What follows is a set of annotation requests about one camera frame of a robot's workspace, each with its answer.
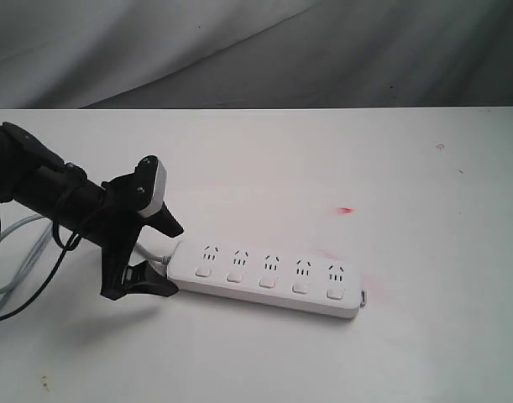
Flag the grey power strip cable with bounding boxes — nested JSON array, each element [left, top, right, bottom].
[[0, 213, 173, 318]]

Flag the grey backdrop cloth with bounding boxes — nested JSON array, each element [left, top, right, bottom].
[[0, 1, 513, 108]]

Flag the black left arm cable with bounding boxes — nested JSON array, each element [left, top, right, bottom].
[[0, 191, 104, 324]]

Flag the white power strip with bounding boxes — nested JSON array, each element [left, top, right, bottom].
[[166, 240, 367, 320]]

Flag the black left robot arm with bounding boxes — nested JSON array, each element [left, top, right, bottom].
[[0, 123, 183, 301]]

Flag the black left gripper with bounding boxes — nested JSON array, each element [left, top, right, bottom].
[[88, 175, 184, 301]]

